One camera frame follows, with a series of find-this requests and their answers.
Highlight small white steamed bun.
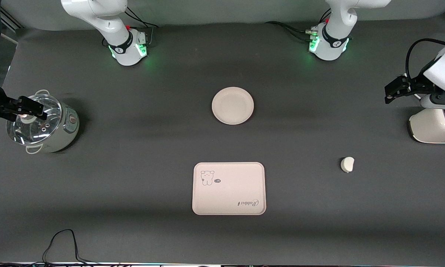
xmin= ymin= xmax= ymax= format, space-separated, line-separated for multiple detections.
xmin=341 ymin=156 xmax=355 ymax=174

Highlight round beige plate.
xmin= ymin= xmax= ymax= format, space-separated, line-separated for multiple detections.
xmin=212 ymin=87 xmax=255 ymax=125

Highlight beige rectangular rabbit tray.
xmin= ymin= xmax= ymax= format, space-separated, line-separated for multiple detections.
xmin=192 ymin=162 xmax=266 ymax=215

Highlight glass pot lid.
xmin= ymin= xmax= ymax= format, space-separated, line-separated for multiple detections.
xmin=6 ymin=94 xmax=63 ymax=145

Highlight pale green electric pot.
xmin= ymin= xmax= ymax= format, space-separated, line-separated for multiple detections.
xmin=6 ymin=90 xmax=80 ymax=154

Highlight cream white toaster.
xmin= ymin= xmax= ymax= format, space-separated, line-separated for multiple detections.
xmin=408 ymin=108 xmax=445 ymax=144

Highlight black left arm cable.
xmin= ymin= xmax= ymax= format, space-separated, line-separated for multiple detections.
xmin=406 ymin=38 xmax=445 ymax=80

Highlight aluminium frame rail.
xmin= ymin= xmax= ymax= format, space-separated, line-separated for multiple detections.
xmin=0 ymin=7 xmax=24 ymax=30

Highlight black left base cables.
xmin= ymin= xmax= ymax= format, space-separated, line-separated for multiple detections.
xmin=265 ymin=9 xmax=332 ymax=41

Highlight black base cables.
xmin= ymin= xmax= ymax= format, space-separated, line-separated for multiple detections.
xmin=124 ymin=7 xmax=159 ymax=46
xmin=265 ymin=9 xmax=332 ymax=41

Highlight black thin table cable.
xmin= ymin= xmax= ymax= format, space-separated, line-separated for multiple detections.
xmin=0 ymin=229 xmax=97 ymax=266

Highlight black right base cables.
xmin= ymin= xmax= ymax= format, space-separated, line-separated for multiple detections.
xmin=124 ymin=7 xmax=159 ymax=46

